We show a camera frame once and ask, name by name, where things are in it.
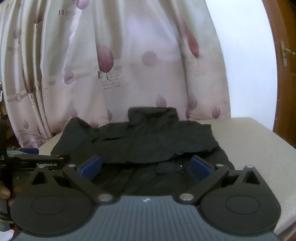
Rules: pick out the leaf print curtain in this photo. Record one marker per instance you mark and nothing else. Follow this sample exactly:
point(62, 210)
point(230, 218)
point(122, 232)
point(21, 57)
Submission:
point(115, 58)

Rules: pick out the beige woven mattress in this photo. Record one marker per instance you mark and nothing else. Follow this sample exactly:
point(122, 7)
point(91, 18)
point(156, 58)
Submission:
point(254, 143)

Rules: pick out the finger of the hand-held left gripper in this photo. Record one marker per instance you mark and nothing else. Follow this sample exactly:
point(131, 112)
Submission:
point(30, 150)
point(41, 158)

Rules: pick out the person's left hand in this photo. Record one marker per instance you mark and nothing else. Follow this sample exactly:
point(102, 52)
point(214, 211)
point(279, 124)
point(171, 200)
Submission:
point(4, 192)

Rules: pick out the black jacket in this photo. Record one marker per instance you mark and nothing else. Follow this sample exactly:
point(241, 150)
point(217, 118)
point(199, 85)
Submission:
point(150, 139)

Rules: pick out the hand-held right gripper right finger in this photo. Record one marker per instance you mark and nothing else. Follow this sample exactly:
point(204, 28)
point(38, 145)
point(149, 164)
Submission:
point(200, 168)

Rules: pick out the brown wooden door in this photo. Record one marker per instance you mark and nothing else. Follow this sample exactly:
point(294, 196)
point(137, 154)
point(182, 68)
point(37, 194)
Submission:
point(282, 23)

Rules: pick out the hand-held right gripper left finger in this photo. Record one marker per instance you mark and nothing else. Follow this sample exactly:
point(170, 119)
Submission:
point(90, 168)

